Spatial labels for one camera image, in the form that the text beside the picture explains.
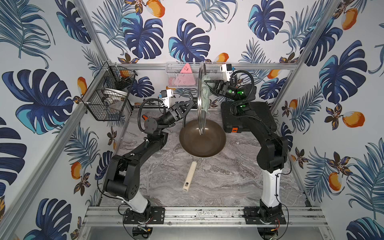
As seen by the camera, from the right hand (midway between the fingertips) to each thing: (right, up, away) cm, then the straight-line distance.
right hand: (203, 84), depth 67 cm
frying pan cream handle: (-1, -32, +34) cm, 47 cm away
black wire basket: (-53, -2, +17) cm, 56 cm away
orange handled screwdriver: (-41, -12, +48) cm, 64 cm away
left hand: (-4, -9, -6) cm, 12 cm away
